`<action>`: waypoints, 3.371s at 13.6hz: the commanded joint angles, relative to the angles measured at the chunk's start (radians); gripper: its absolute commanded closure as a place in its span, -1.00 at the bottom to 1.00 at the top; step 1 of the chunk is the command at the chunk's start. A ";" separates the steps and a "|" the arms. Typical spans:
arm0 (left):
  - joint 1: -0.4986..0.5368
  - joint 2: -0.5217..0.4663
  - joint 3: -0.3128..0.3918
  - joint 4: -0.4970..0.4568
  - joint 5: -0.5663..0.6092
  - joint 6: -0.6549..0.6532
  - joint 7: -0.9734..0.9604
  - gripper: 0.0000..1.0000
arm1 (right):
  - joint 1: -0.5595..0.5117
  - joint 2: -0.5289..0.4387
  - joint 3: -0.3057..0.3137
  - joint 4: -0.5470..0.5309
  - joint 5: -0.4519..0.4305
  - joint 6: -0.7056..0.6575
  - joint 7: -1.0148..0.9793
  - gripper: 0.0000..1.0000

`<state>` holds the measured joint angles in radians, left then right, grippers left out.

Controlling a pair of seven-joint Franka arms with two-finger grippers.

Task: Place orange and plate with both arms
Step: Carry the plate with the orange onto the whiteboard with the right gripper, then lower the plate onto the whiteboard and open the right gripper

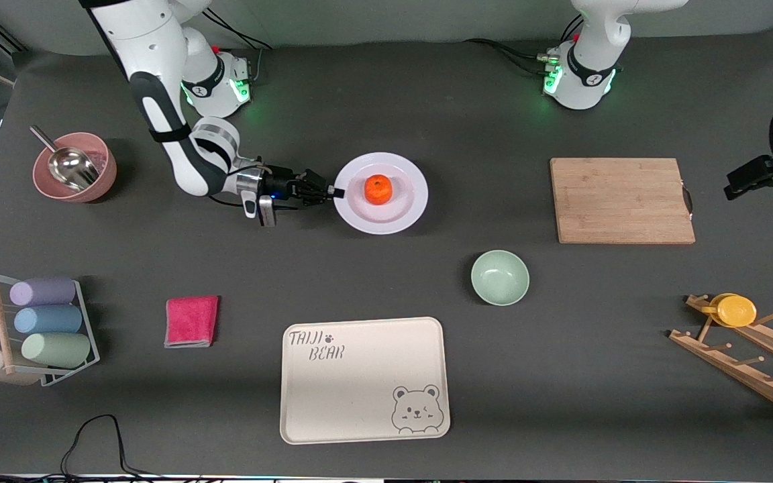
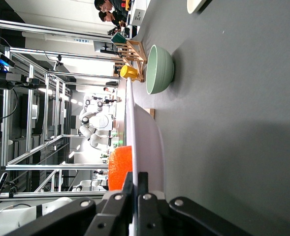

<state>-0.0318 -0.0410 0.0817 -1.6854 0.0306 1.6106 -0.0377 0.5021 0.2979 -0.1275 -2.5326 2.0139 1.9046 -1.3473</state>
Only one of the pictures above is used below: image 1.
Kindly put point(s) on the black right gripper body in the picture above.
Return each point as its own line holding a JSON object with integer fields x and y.
{"x": 284, "y": 184}

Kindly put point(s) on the orange mandarin fruit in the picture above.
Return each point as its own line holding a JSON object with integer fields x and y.
{"x": 378, "y": 189}

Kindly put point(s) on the white round plate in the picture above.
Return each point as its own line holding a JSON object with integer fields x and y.
{"x": 410, "y": 201}

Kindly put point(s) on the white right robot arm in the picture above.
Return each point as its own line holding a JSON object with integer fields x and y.
{"x": 158, "y": 60}

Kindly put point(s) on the yellow cup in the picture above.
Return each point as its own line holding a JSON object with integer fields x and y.
{"x": 735, "y": 311}

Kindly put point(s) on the wooden cutting board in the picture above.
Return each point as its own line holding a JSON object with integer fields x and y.
{"x": 621, "y": 201}

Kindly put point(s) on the pink folded cloth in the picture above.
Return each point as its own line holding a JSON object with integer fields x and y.
{"x": 190, "y": 320}

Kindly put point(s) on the pink bowl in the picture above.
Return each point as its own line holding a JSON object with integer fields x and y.
{"x": 105, "y": 178}

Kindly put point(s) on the wooden peg rack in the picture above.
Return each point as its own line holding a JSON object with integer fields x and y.
{"x": 735, "y": 365}

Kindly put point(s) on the mint green bowl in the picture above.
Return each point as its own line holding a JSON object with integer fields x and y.
{"x": 500, "y": 278}

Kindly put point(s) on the cream tray with bear print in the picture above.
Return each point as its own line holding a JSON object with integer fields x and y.
{"x": 359, "y": 396}

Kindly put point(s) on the metal scoop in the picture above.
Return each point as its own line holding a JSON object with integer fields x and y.
{"x": 71, "y": 166}

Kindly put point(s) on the purple cup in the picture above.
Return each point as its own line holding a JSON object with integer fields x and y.
{"x": 44, "y": 291}

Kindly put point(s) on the blue cup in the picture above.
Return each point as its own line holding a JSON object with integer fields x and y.
{"x": 47, "y": 319}

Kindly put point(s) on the green cup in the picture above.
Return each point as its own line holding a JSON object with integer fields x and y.
{"x": 56, "y": 349}

